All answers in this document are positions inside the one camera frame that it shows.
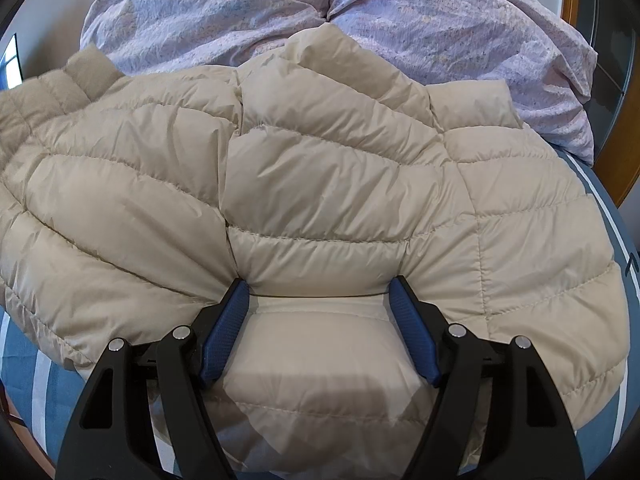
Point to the window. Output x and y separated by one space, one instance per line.
10 65

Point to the lilac floral duvet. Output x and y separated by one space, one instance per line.
425 20

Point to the blue striped bed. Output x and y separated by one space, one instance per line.
20 375

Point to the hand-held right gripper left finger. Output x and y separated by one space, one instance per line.
222 335

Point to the wood framed glass door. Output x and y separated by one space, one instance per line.
620 170

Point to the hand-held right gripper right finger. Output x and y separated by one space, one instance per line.
412 330

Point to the cream puffer jacket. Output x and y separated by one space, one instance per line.
325 185

